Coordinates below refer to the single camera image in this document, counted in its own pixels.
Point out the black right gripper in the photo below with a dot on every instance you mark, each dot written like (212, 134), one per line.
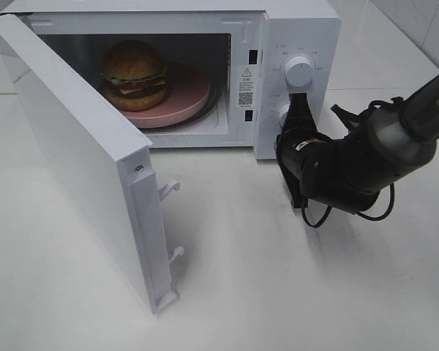
(303, 154)

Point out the white timer knob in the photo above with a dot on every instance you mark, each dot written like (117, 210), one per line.
(282, 114)

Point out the pink round plate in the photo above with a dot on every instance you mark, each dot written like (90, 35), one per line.
(182, 76)

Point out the burger with lettuce and cheese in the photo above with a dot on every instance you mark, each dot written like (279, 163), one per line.
(134, 76)

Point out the white microwave door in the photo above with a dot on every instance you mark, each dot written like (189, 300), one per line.
(99, 157)

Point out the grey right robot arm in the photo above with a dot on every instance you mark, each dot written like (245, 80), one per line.
(384, 143)

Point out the upper white control knob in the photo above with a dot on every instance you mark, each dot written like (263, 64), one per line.
(299, 70)

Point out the glass microwave turntable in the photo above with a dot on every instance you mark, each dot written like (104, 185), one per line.
(214, 98)

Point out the white microwave oven body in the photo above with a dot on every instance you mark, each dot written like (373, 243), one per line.
(241, 45)

